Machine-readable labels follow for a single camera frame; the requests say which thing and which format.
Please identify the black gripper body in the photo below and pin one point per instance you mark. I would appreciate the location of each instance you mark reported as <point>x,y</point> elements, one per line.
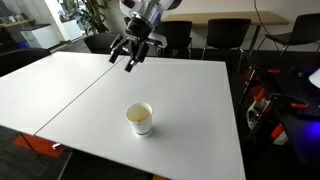
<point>139,30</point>

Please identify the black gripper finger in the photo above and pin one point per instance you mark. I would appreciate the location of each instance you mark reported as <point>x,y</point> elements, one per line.
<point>118,45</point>
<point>137,55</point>

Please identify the white paper cup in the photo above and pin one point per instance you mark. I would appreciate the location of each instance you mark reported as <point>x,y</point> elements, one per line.
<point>140,127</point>

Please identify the dark gray chair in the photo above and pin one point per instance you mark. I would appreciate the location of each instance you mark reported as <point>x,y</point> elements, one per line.
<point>98,43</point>

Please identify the black chair with metal legs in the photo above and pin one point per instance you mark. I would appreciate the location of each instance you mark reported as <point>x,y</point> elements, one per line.
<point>303,28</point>
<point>228,33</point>
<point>176,35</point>

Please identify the green potted plant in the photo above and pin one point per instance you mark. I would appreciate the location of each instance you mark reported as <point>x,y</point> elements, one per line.
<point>91,15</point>

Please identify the white low cabinet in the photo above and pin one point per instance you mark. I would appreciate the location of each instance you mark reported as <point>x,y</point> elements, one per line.
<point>40,36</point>

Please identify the wooden table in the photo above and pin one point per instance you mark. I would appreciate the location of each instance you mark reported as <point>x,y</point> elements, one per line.
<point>226,17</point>

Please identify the blue bin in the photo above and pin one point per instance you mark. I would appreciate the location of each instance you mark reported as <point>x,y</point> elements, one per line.
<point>22,44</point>

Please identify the red floor plate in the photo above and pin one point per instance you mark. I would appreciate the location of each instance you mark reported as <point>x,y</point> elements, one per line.
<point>40,145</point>

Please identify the white gray device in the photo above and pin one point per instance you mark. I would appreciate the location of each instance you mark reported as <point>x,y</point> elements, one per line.
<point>256,113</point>

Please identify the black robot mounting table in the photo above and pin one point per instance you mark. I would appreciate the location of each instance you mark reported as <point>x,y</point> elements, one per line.
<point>300,133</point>

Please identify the wooden wall shelf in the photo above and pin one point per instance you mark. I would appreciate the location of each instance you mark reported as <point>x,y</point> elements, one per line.
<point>16,23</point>

